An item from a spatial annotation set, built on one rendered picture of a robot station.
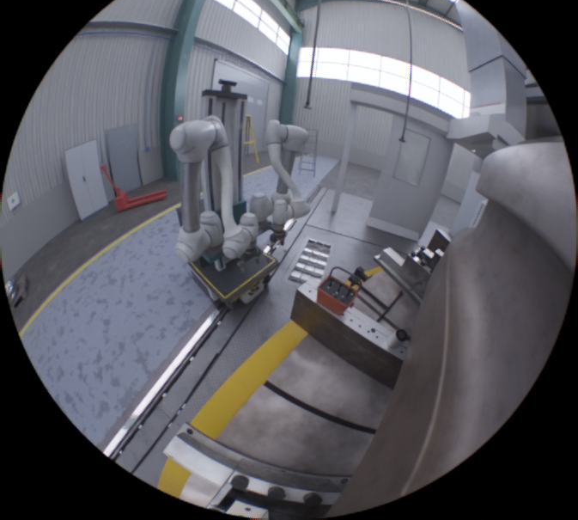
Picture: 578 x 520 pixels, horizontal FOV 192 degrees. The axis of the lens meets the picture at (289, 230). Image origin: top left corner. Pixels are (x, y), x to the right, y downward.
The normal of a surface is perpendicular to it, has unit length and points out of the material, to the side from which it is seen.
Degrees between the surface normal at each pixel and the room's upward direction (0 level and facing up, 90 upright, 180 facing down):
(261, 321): 0
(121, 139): 90
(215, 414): 0
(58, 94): 90
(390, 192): 90
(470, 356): 44
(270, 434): 0
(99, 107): 90
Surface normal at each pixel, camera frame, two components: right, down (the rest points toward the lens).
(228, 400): 0.11, -0.84
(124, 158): 0.93, 0.28
